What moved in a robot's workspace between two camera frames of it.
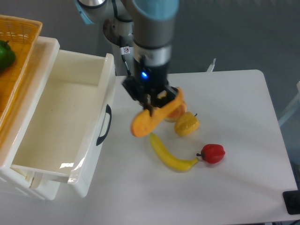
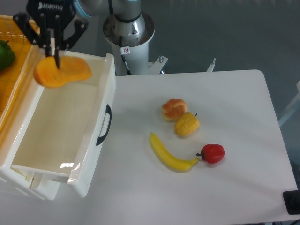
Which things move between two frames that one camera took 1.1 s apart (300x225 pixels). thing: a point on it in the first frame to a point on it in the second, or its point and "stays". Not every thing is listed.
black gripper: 149,86 to 58,15
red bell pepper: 212,153 stays
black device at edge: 292,201 stays
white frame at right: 295,107 stays
